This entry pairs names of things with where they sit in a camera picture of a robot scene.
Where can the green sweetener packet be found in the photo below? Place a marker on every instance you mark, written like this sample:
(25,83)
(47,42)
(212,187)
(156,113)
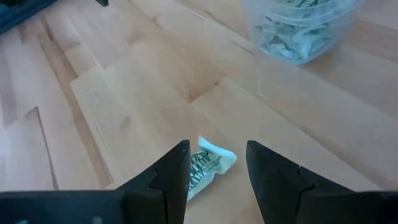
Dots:
(292,46)
(211,161)

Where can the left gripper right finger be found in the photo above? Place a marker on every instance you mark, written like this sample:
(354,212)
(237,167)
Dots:
(273,180)

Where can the clear plastic tub with label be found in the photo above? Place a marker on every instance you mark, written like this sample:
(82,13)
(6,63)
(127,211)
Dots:
(252,31)

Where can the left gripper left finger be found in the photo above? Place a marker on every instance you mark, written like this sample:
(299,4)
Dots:
(171,180)

